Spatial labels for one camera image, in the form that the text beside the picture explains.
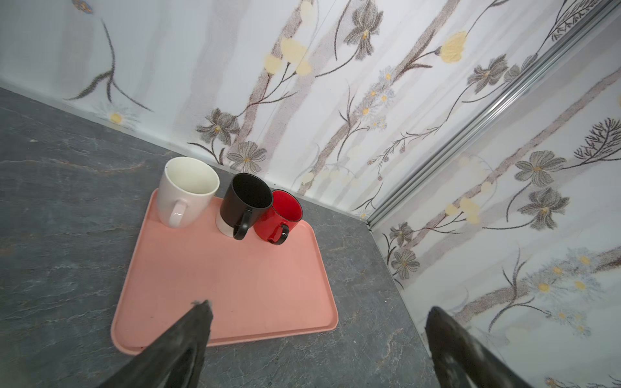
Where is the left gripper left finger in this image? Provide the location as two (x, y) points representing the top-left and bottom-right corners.
(100, 300), (213, 387)

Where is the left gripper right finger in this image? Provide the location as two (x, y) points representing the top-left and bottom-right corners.
(425, 307), (530, 387)

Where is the red mug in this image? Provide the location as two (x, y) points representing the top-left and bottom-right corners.
(253, 189), (303, 245)

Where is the pale pink mug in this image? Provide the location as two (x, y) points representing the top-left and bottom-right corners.
(156, 157), (220, 229)

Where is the dark mug white base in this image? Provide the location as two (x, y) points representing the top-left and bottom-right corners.
(216, 173), (273, 240)

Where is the pink rectangular tray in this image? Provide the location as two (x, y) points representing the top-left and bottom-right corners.
(111, 197), (339, 355)

